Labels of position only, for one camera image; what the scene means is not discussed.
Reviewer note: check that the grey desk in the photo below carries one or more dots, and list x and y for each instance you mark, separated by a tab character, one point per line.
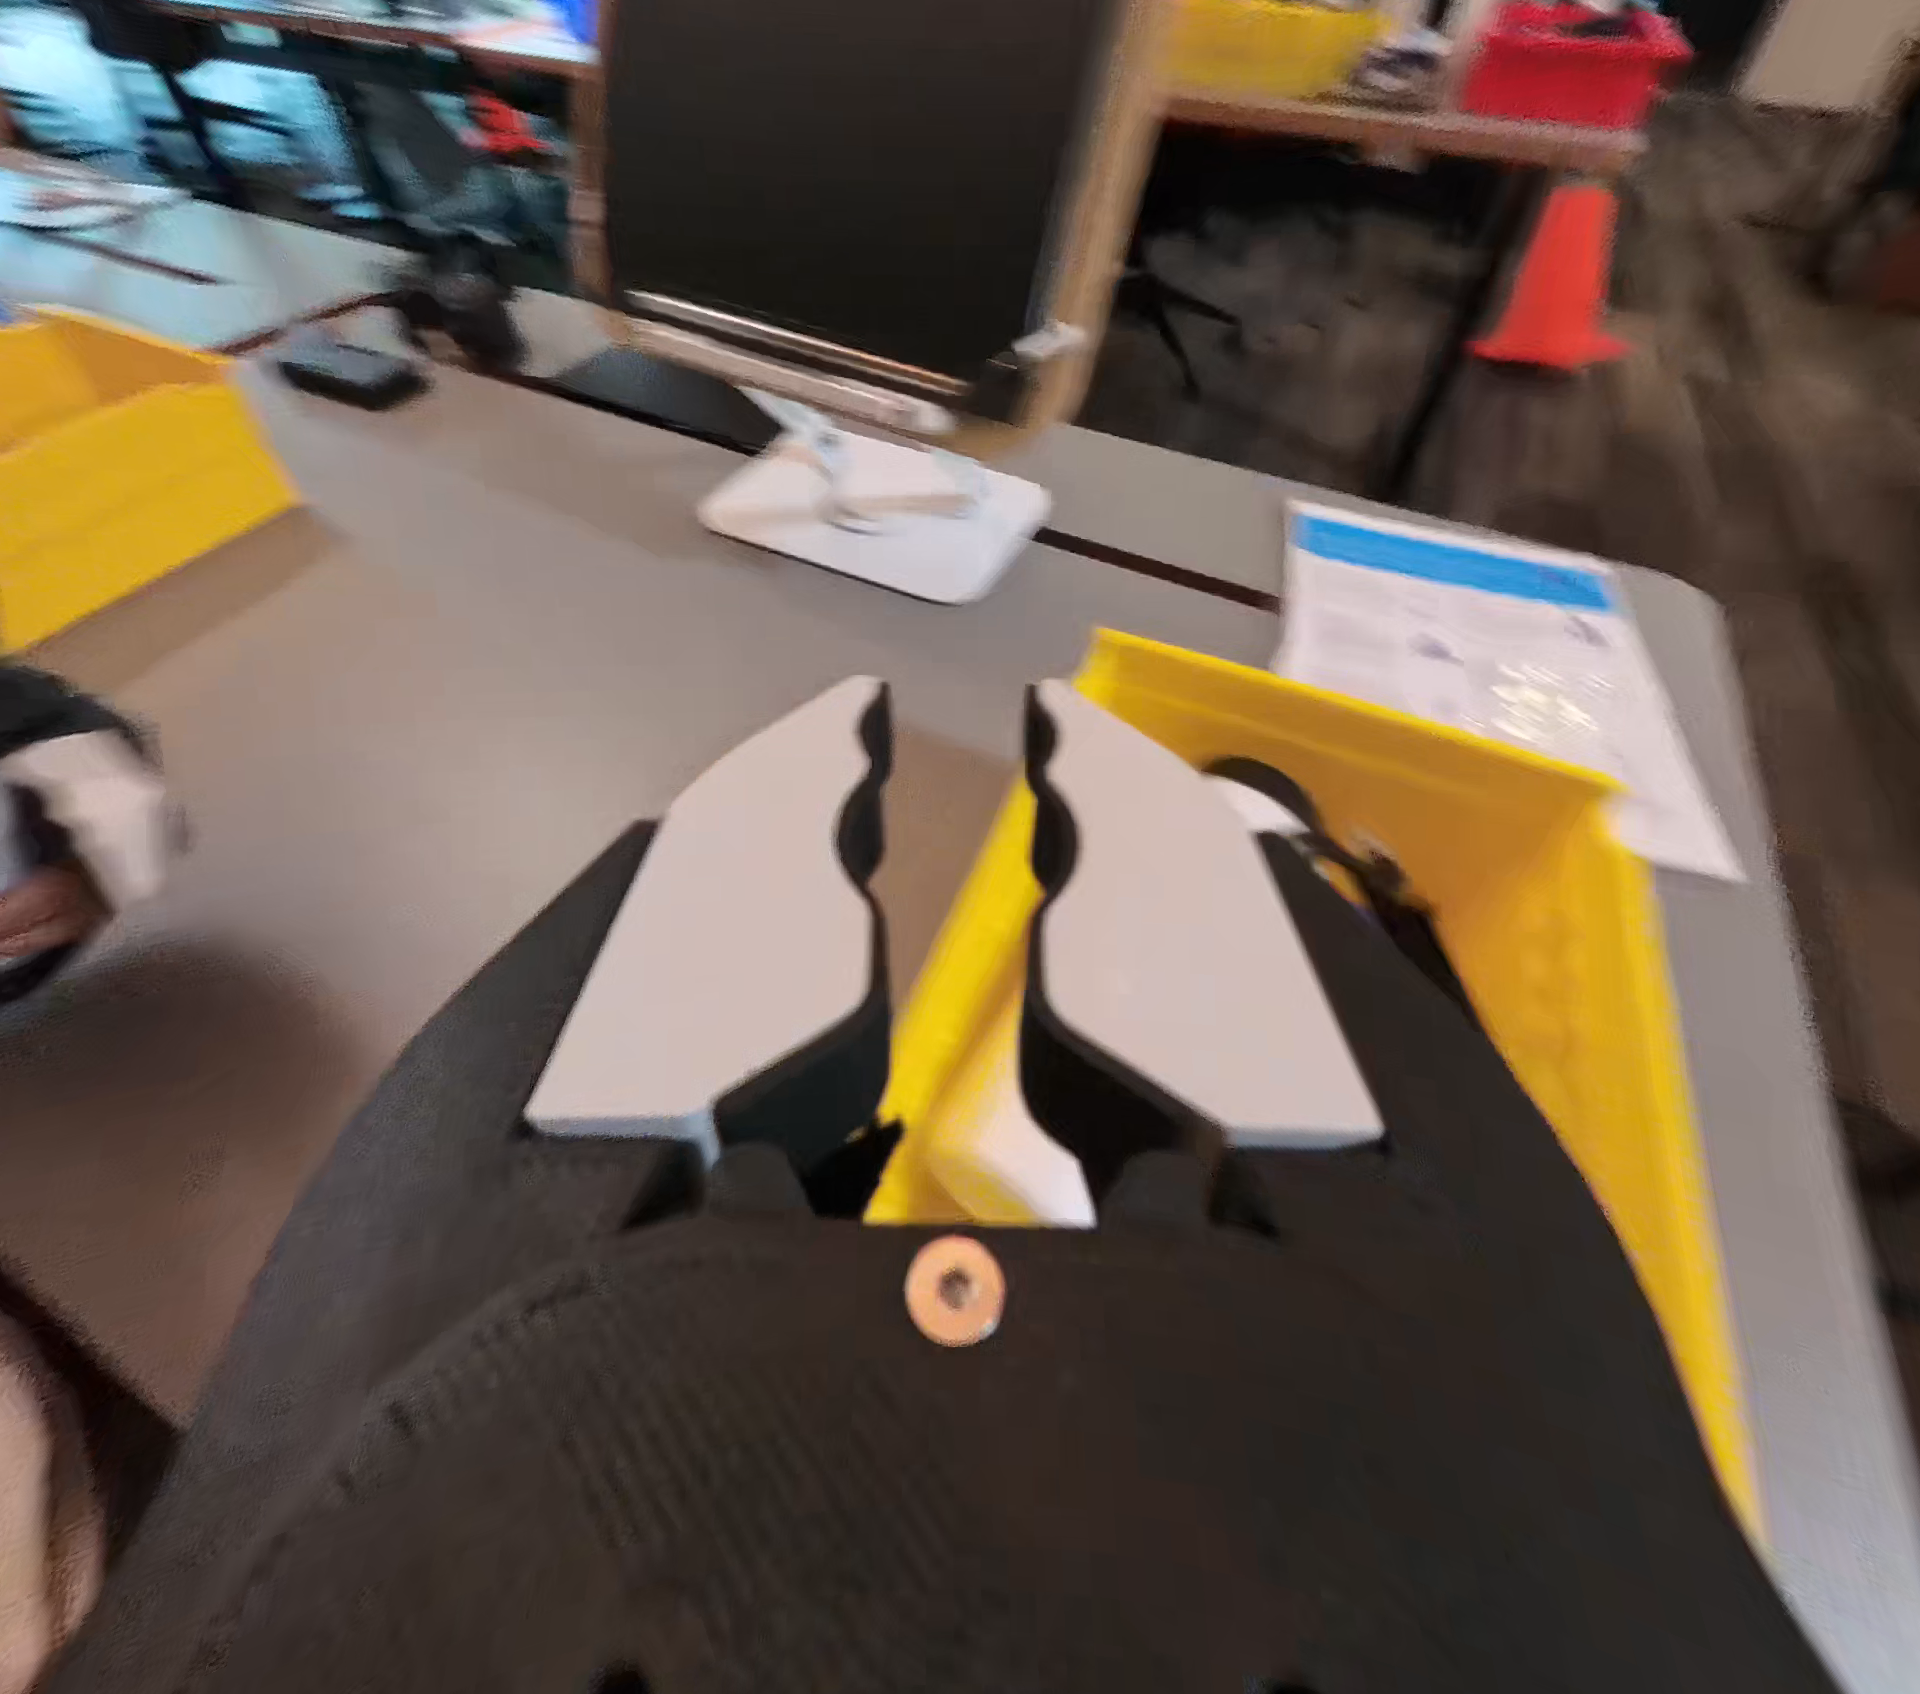
525	615

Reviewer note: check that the white tablet stand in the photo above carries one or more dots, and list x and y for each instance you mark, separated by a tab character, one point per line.
930	539

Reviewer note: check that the red plastic bin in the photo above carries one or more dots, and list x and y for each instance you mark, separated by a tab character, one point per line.
1560	74

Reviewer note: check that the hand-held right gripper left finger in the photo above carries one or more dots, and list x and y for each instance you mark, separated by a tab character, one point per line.
704	959

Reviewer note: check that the orange traffic cone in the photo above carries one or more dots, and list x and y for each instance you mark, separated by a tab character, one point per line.
1560	284

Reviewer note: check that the printed paper sheet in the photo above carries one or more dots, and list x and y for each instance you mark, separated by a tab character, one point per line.
1470	628

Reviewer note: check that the wooden background table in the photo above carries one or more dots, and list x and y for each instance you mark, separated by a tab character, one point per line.
1351	122

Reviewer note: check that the black battery charger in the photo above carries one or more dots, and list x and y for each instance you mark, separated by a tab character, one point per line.
463	317

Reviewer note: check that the person's left hand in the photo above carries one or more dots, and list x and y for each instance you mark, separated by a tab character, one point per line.
38	922

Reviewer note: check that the flat black case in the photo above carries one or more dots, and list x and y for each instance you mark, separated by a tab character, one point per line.
352	371

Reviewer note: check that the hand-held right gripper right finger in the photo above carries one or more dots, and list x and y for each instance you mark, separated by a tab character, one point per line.
1200	975

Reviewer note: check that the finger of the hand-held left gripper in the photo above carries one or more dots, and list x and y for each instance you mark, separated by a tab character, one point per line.
105	817

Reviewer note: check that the yellow plastic bin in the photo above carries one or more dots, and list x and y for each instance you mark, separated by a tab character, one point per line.
135	495
1500	855
1261	44

